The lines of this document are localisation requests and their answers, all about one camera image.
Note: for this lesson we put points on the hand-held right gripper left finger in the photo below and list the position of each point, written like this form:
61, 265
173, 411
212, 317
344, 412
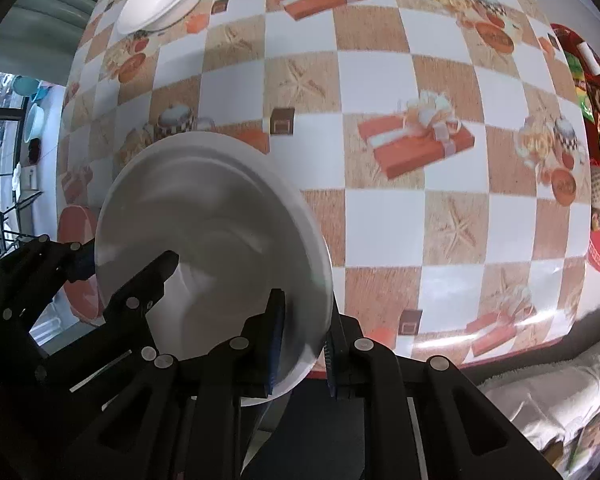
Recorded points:
277, 345

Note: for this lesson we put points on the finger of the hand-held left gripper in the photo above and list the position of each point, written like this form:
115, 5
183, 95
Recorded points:
145, 285
82, 266

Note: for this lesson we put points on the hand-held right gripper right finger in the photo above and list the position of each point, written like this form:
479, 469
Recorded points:
331, 360

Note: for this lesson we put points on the pale blue basin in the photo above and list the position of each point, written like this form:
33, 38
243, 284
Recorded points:
35, 122

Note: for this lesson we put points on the teal basin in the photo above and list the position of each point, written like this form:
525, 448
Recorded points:
25, 85

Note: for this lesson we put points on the white fluffy blanket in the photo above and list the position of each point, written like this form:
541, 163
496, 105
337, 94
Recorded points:
555, 390

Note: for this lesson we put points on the colourful printed cloth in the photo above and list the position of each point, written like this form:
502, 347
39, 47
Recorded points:
597, 440

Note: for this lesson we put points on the checkered printed tablecloth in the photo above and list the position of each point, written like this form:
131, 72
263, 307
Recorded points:
380, 60

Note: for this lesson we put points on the red tray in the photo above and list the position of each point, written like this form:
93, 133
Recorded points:
562, 42

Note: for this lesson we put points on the white thread spool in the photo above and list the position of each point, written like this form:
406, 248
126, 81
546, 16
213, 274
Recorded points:
590, 57

